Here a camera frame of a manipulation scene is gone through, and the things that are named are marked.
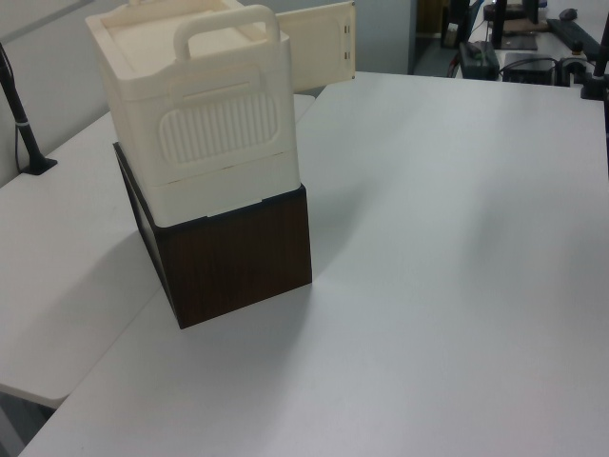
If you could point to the cream cabinet door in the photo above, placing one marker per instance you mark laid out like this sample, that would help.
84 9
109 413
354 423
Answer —
314 47

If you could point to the dark brown wooden box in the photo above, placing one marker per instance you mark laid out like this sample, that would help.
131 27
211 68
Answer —
238 257

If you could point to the cream plastic tray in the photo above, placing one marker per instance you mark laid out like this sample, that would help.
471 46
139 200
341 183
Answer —
214 157

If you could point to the small cream carton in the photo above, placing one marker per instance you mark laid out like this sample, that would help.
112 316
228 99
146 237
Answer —
450 36

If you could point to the black electronics box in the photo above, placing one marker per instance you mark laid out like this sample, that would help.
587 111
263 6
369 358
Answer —
528 71

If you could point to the black pole with clamp base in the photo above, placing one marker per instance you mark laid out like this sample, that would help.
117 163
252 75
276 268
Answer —
27 140

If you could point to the black keyboard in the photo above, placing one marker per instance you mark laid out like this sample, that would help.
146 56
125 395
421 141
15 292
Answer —
573 33

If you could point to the grey computer mouse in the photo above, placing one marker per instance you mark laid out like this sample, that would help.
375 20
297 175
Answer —
568 13

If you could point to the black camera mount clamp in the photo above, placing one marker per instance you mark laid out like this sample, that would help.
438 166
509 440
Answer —
592 85

